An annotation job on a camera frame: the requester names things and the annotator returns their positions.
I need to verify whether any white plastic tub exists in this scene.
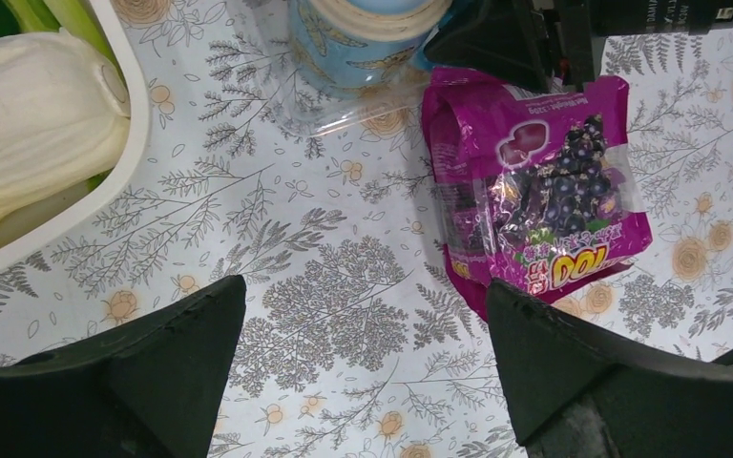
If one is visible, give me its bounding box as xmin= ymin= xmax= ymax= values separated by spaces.
xmin=0 ymin=1 xmax=152 ymax=272

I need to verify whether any green toy leaf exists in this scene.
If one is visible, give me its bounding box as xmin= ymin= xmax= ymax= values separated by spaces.
xmin=0 ymin=0 xmax=117 ymax=64

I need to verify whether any purple candy bag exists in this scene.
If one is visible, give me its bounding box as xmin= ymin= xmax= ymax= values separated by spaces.
xmin=421 ymin=68 xmax=653 ymax=317

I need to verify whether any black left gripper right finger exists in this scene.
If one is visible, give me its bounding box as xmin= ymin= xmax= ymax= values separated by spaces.
xmin=486 ymin=280 xmax=733 ymax=457

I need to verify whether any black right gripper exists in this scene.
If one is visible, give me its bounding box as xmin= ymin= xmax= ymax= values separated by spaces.
xmin=424 ymin=0 xmax=733 ymax=94

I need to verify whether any white toy cabbage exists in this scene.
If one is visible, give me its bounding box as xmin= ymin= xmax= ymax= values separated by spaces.
xmin=0 ymin=30 xmax=131 ymax=220

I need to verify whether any floral table mat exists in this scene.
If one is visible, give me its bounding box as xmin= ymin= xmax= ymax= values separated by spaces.
xmin=0 ymin=1 xmax=733 ymax=457

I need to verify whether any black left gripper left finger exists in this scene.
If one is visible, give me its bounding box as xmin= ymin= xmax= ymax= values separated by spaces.
xmin=0 ymin=276 xmax=246 ymax=457

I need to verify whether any blue butterfly mug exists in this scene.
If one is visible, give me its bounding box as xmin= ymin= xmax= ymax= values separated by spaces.
xmin=287 ymin=0 xmax=451 ymax=98

